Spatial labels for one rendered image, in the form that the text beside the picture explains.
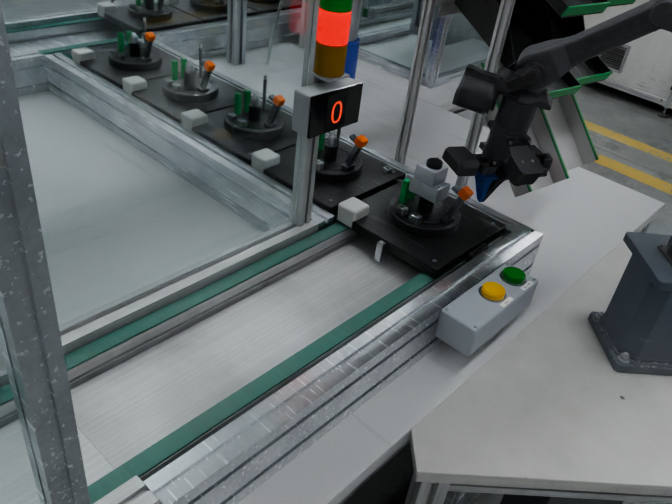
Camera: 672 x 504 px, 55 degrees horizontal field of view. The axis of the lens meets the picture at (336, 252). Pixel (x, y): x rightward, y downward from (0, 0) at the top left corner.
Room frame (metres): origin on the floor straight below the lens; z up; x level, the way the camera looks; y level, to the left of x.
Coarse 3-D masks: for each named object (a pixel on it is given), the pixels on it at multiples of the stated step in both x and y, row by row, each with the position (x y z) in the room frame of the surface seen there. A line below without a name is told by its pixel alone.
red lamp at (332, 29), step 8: (320, 8) 1.00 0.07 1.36; (320, 16) 1.00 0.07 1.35; (328, 16) 0.99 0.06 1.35; (336, 16) 0.99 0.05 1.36; (344, 16) 0.99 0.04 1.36; (320, 24) 1.00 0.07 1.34; (328, 24) 0.99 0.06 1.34; (336, 24) 0.99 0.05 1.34; (344, 24) 0.99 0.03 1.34; (320, 32) 0.99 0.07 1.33; (328, 32) 0.99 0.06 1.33; (336, 32) 0.99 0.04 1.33; (344, 32) 0.99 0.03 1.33; (320, 40) 0.99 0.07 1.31; (328, 40) 0.99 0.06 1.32; (336, 40) 0.99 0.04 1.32; (344, 40) 1.00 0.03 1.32
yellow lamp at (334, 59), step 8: (320, 48) 0.99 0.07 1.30; (328, 48) 0.99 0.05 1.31; (336, 48) 0.99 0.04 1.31; (344, 48) 1.00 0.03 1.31; (320, 56) 0.99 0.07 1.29; (328, 56) 0.99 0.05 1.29; (336, 56) 0.99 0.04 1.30; (344, 56) 1.00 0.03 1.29; (320, 64) 0.99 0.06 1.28; (328, 64) 0.99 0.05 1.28; (336, 64) 0.99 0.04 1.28; (344, 64) 1.00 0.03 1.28; (320, 72) 0.99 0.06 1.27; (328, 72) 0.99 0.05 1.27; (336, 72) 0.99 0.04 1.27
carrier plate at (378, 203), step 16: (384, 192) 1.17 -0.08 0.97; (400, 192) 1.18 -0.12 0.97; (384, 208) 1.10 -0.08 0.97; (464, 208) 1.15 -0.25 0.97; (352, 224) 1.04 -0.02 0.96; (368, 224) 1.04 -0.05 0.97; (384, 224) 1.05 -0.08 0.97; (464, 224) 1.09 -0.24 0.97; (480, 224) 1.09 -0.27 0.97; (496, 224) 1.10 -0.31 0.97; (384, 240) 0.99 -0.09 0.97; (400, 240) 1.00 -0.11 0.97; (416, 240) 1.00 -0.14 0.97; (432, 240) 1.01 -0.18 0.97; (448, 240) 1.02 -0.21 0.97; (464, 240) 1.03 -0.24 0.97; (480, 240) 1.04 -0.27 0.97; (400, 256) 0.97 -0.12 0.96; (416, 256) 0.95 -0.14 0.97; (432, 256) 0.96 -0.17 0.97; (448, 256) 0.97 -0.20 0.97; (464, 256) 0.99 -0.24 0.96; (432, 272) 0.92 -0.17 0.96
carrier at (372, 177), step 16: (320, 144) 1.28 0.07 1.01; (336, 144) 1.25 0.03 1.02; (320, 160) 1.23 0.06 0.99; (336, 160) 1.24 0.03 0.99; (368, 160) 1.30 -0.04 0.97; (320, 176) 1.18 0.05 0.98; (336, 176) 1.18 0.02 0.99; (352, 176) 1.20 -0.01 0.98; (368, 176) 1.23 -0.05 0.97; (384, 176) 1.24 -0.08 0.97; (400, 176) 1.25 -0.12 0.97; (320, 192) 1.13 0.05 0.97; (336, 192) 1.14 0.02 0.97; (352, 192) 1.15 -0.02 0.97; (368, 192) 1.17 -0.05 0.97; (336, 208) 1.09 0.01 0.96
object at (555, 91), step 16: (464, 0) 1.37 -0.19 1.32; (480, 0) 1.34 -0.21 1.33; (496, 0) 1.32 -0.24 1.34; (528, 0) 1.41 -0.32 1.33; (480, 16) 1.34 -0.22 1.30; (496, 16) 1.31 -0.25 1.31; (512, 16) 1.43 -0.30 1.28; (528, 16) 1.40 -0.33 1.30; (544, 16) 1.38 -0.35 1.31; (480, 32) 1.33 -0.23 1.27; (512, 32) 1.38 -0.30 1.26; (528, 32) 1.40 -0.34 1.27; (544, 32) 1.37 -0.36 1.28; (512, 48) 1.27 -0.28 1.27; (560, 80) 1.30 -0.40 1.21; (576, 80) 1.29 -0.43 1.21; (560, 96) 1.25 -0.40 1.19
